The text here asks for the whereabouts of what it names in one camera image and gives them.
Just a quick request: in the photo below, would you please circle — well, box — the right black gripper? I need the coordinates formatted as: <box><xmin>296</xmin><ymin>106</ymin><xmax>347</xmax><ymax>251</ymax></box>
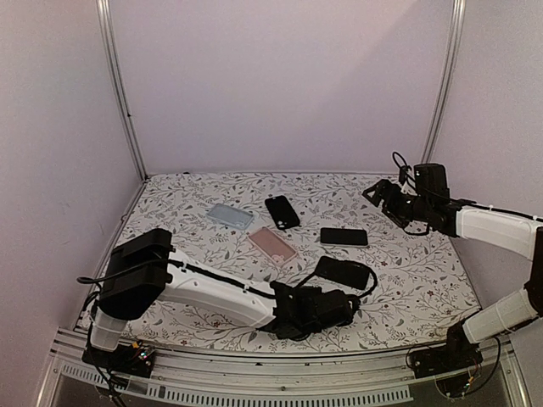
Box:
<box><xmin>362</xmin><ymin>179</ymin><xmax>432</xmax><ymax>228</ymax></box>

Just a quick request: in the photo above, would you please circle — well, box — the black phone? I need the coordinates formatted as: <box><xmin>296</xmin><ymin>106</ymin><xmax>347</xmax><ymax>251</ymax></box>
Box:
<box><xmin>315</xmin><ymin>256</ymin><xmax>372</xmax><ymax>290</ymax></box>

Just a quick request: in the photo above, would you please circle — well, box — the pink phone case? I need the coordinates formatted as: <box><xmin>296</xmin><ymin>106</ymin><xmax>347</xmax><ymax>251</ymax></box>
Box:
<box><xmin>248</xmin><ymin>226</ymin><xmax>296</xmax><ymax>265</ymax></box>

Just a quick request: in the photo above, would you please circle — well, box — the black phone case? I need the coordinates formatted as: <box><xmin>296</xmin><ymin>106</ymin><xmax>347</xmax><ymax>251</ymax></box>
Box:
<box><xmin>265</xmin><ymin>195</ymin><xmax>300</xmax><ymax>231</ymax></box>

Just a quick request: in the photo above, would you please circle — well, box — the light blue phone case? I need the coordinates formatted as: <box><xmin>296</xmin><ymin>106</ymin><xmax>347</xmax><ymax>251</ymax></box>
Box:
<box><xmin>207</xmin><ymin>203</ymin><xmax>254</xmax><ymax>230</ymax></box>

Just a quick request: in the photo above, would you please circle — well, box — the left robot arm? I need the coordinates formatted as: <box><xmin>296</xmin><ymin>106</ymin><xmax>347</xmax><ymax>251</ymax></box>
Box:
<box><xmin>77</xmin><ymin>228</ymin><xmax>360</xmax><ymax>368</ymax></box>

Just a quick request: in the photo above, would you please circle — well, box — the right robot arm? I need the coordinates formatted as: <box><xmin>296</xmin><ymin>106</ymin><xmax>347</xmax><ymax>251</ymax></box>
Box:
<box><xmin>363</xmin><ymin>163</ymin><xmax>542</xmax><ymax>370</ymax></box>

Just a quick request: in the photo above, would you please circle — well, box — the floral patterned table mat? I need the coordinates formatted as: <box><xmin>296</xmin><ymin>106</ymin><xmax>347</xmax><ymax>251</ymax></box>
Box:
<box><xmin>120</xmin><ymin>173</ymin><xmax>479</xmax><ymax>354</ymax></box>

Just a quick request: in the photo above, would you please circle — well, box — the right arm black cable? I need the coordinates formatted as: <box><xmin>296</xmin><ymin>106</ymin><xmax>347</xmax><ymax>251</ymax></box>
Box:
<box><xmin>390</xmin><ymin>151</ymin><xmax>417</xmax><ymax>187</ymax></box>

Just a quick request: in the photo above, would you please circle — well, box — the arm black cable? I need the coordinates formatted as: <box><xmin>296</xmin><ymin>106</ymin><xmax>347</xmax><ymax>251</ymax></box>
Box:
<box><xmin>296</xmin><ymin>261</ymin><xmax>378</xmax><ymax>304</ymax></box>
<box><xmin>390</xmin><ymin>151</ymin><xmax>417</xmax><ymax>187</ymax></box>

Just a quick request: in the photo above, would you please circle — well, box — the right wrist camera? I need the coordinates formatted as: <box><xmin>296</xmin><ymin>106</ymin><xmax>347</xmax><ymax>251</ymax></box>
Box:
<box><xmin>414</xmin><ymin>163</ymin><xmax>450</xmax><ymax>199</ymax></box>

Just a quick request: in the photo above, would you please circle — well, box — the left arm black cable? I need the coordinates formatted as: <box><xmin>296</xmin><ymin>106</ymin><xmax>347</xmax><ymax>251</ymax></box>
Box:
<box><xmin>296</xmin><ymin>261</ymin><xmax>378</xmax><ymax>304</ymax></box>

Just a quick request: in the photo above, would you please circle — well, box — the front aluminium rail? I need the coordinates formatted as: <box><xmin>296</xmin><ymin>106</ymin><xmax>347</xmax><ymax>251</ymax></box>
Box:
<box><xmin>36</xmin><ymin>329</ymin><xmax>535</xmax><ymax>406</ymax></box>

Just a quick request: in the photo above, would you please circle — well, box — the right aluminium frame post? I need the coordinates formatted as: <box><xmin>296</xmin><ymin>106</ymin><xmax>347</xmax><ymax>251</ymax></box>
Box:
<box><xmin>421</xmin><ymin>0</ymin><xmax>467</xmax><ymax>164</ymax></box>

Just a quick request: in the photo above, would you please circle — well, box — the aluminium frame post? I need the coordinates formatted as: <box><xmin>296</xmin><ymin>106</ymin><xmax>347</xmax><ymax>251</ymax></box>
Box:
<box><xmin>421</xmin><ymin>0</ymin><xmax>467</xmax><ymax>164</ymax></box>
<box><xmin>96</xmin><ymin>0</ymin><xmax>148</xmax><ymax>181</ymax></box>

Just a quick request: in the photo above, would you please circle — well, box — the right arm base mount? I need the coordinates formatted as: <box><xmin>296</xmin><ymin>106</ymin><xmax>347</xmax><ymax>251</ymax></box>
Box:
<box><xmin>406</xmin><ymin>345</ymin><xmax>483</xmax><ymax>399</ymax></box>

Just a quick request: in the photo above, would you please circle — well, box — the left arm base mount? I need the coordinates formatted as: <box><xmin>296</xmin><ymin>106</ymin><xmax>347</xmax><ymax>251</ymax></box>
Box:
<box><xmin>81</xmin><ymin>341</ymin><xmax>156</xmax><ymax>378</ymax></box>

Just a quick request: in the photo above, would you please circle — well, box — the left aluminium frame post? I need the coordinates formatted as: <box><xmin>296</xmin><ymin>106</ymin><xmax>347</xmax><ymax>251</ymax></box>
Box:
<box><xmin>96</xmin><ymin>0</ymin><xmax>148</xmax><ymax>181</ymax></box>

